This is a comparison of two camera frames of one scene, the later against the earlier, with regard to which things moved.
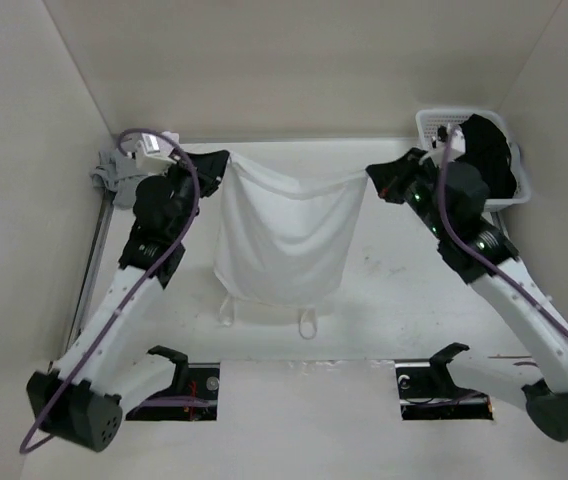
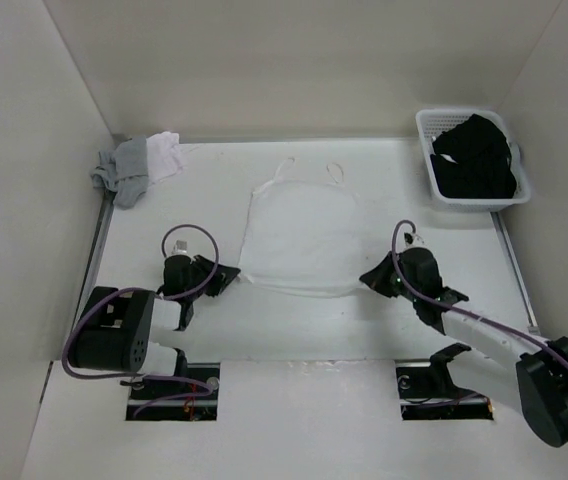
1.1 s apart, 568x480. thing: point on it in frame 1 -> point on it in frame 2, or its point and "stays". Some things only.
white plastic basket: [430, 119] stays
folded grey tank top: [119, 173] stays
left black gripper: [211, 167] -> [222, 277]
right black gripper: [389, 176] -> [377, 278]
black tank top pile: [490, 153] stays
